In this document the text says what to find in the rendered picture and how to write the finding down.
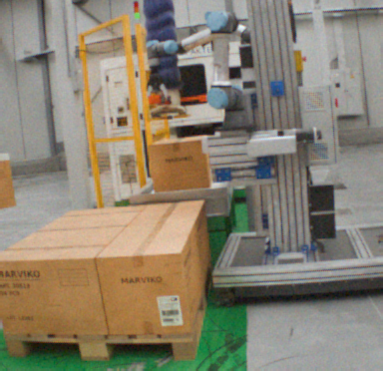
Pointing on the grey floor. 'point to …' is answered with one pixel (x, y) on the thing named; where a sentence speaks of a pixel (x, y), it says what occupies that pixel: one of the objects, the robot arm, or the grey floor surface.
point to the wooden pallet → (104, 344)
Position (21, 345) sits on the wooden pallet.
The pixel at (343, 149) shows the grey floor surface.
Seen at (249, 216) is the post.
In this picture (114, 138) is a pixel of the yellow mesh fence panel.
